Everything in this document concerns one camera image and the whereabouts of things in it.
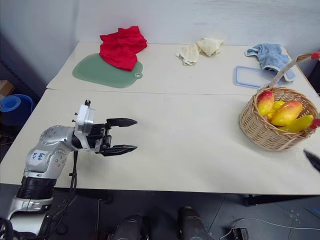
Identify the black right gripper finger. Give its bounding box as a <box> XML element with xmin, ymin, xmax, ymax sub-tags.
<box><xmin>302</xmin><ymin>149</ymin><xmax>320</xmax><ymax>173</ymax></box>

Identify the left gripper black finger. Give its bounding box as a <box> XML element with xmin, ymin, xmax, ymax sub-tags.
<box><xmin>105</xmin><ymin>117</ymin><xmax>139</xmax><ymax>129</ymax></box>
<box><xmin>100</xmin><ymin>144</ymin><xmax>139</xmax><ymax>158</ymax></box>

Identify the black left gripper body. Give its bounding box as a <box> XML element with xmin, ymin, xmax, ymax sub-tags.
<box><xmin>87</xmin><ymin>122</ymin><xmax>112</xmax><ymax>154</ymax></box>

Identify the yellow banana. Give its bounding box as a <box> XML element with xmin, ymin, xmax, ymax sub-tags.
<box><xmin>278</xmin><ymin>114</ymin><xmax>315</xmax><ymax>134</ymax></box>

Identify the green cutting board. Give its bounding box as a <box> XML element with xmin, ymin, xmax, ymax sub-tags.
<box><xmin>71</xmin><ymin>53</ymin><xmax>145</xmax><ymax>89</ymax></box>

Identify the large red-yellow mango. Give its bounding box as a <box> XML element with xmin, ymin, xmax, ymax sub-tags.
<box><xmin>270</xmin><ymin>100</ymin><xmax>304</xmax><ymax>127</ymax></box>

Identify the yellow fruit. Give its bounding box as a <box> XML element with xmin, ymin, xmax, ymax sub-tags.
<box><xmin>265</xmin><ymin>100</ymin><xmax>286</xmax><ymax>121</ymax></box>

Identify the red cloth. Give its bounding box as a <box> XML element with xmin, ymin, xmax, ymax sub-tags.
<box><xmin>99</xmin><ymin>24</ymin><xmax>149</xmax><ymax>72</ymax></box>

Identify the small red-yellow mango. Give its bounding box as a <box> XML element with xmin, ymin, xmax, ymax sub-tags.
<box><xmin>256</xmin><ymin>90</ymin><xmax>275</xmax><ymax>117</ymax></box>

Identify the dark rounded shape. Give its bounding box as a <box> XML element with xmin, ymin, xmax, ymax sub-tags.
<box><xmin>177</xmin><ymin>206</ymin><xmax>209</xmax><ymax>240</ymax></box>
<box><xmin>112</xmin><ymin>213</ymin><xmax>151</xmax><ymax>240</ymax></box>

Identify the blue rolled mat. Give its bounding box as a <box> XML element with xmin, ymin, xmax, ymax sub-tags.
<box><xmin>0</xmin><ymin>93</ymin><xmax>34</xmax><ymax>126</ymax></box>

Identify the small black floor device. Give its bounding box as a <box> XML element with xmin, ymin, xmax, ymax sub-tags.
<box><xmin>231</xmin><ymin>226</ymin><xmax>250</xmax><ymax>240</ymax></box>

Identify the clear lid with blue rim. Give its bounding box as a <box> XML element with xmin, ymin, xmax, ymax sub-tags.
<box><xmin>233</xmin><ymin>65</ymin><xmax>284</xmax><ymax>88</ymax></box>

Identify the cardboard box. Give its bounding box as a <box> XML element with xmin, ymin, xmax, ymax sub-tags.
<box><xmin>0</xmin><ymin>79</ymin><xmax>15</xmax><ymax>97</ymax></box>

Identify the light blue cloth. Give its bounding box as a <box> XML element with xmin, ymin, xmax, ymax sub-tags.
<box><xmin>244</xmin><ymin>43</ymin><xmax>296</xmax><ymax>83</ymax></box>

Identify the cream yellow cloth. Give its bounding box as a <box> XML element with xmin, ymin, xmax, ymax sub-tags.
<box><xmin>174</xmin><ymin>37</ymin><xmax>226</xmax><ymax>67</ymax></box>

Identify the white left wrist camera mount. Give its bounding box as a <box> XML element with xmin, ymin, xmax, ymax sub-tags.
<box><xmin>73</xmin><ymin>99</ymin><xmax>97</xmax><ymax>153</ymax></box>

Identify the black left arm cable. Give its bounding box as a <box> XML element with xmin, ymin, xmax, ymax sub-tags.
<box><xmin>44</xmin><ymin>149</ymin><xmax>80</xmax><ymax>236</ymax></box>

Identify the wicker basket with handle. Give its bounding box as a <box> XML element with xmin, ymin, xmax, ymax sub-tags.
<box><xmin>239</xmin><ymin>51</ymin><xmax>320</xmax><ymax>152</ymax></box>

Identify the white floor cable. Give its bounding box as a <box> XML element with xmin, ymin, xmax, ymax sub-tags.
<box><xmin>221</xmin><ymin>216</ymin><xmax>320</xmax><ymax>240</ymax></box>

